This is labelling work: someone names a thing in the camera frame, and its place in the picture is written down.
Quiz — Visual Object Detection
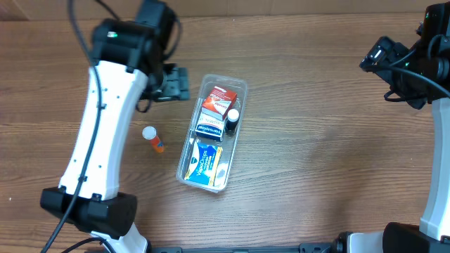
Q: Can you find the red white medicine box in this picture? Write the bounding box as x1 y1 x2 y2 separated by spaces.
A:
201 86 237 120

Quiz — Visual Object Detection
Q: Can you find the dark bottle white cap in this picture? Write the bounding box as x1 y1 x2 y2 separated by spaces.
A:
225 109 240 135

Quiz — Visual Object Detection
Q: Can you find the white blue Hansaplast box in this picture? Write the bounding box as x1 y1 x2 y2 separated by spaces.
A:
195 112 224 142

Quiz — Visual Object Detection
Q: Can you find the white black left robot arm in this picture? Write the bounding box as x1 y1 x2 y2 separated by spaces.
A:
40 18 189 252

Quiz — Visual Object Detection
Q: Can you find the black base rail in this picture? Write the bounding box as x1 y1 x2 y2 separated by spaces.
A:
150 242 333 253

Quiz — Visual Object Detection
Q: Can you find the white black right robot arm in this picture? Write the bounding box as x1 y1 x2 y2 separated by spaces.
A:
330 3 449 252

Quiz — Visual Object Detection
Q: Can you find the clear plastic container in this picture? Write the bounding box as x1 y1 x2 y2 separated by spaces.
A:
176 74 248 193

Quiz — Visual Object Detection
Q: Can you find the blue yellow VapoDrops packet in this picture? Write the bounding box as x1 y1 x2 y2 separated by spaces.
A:
184 143 223 186

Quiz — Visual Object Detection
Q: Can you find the orange tube white cap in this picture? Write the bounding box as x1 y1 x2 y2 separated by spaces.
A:
142 126 165 153

